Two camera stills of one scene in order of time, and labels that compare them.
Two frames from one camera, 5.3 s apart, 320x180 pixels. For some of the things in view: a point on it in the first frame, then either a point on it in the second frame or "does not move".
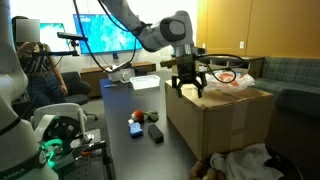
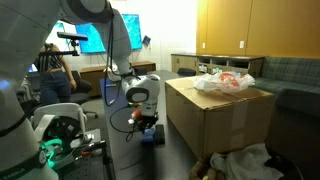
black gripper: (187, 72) to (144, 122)
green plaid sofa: (294, 80) does not move
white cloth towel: (246, 164) does not move
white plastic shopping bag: (226, 81) does not move
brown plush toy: (200, 171) does not move
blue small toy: (135, 130) to (148, 135)
